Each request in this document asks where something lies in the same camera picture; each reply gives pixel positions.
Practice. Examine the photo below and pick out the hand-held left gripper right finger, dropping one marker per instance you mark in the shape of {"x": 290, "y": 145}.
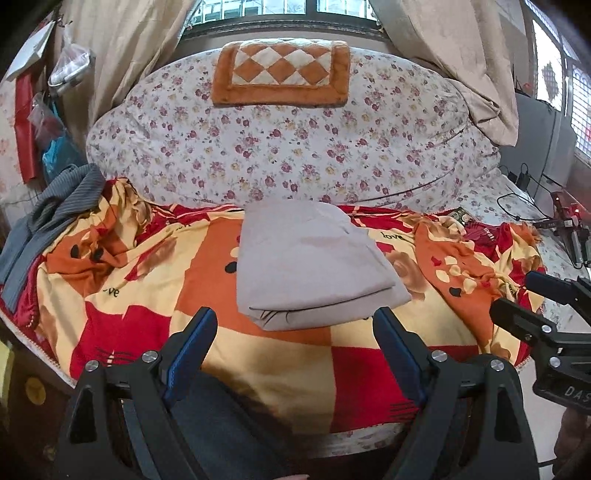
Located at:
{"x": 399, "y": 355}

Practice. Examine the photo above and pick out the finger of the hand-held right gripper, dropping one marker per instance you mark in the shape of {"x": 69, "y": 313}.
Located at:
{"x": 521, "y": 318}
{"x": 554, "y": 286}

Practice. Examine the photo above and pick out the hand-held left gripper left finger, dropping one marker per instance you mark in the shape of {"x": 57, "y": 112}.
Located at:
{"x": 189, "y": 355}

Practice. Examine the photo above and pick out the beige garment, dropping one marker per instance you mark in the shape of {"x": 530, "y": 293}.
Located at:
{"x": 309, "y": 263}

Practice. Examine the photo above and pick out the person's right forearm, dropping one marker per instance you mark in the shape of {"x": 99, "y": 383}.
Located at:
{"x": 575, "y": 443}

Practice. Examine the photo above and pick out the red device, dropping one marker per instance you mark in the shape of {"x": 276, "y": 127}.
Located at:
{"x": 570, "y": 226}

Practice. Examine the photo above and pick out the red orange printed blanket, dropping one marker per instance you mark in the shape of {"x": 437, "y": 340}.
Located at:
{"x": 152, "y": 286}

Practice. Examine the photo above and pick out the person's dark trouser leg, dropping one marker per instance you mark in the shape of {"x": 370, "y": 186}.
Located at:
{"x": 231, "y": 429}

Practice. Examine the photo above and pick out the floral bed sheet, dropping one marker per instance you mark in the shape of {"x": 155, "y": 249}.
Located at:
{"x": 503, "y": 207}

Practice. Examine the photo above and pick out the small dark packet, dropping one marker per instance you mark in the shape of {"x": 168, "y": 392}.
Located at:
{"x": 462, "y": 214}

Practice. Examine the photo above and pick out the grey cabinet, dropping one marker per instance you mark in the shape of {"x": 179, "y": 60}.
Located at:
{"x": 540, "y": 134}

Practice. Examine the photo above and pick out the grey striped garment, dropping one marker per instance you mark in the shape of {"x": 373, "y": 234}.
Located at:
{"x": 51, "y": 207}

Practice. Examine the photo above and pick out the side window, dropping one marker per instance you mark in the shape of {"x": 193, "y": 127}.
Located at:
{"x": 565, "y": 78}

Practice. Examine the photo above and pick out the floral quilt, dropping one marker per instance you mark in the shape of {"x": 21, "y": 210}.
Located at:
{"x": 286, "y": 152}

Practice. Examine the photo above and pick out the blue plastic bag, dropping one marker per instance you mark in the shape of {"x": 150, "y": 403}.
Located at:
{"x": 62, "y": 154}

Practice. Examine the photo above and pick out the beige curtain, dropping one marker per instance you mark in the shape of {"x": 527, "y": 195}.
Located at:
{"x": 466, "y": 60}
{"x": 124, "y": 50}

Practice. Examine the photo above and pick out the orange checkered pillow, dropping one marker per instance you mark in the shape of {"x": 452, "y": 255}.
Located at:
{"x": 281, "y": 71}

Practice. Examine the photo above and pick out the clear plastic bag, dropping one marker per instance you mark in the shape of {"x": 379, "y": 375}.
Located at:
{"x": 69, "y": 69}

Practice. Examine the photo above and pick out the white paper bag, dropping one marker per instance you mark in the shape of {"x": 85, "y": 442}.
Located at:
{"x": 30, "y": 53}

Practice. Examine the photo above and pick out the window behind bed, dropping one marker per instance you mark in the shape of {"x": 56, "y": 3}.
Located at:
{"x": 277, "y": 8}

